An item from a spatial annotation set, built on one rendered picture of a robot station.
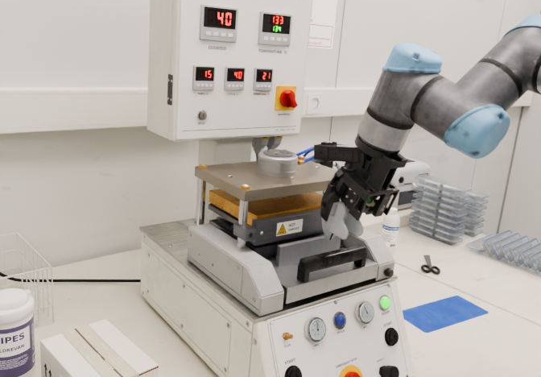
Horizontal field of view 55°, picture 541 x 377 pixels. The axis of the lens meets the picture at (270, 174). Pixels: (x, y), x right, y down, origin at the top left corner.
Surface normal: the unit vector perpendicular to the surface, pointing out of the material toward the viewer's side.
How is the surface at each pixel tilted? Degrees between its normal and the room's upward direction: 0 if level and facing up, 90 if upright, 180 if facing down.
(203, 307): 90
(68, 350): 2
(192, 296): 90
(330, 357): 65
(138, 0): 90
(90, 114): 90
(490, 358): 0
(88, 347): 1
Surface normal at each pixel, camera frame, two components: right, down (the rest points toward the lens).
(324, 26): 0.66, 0.24
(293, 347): 0.57, -0.18
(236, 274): -0.80, 0.08
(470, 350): 0.08, -0.97
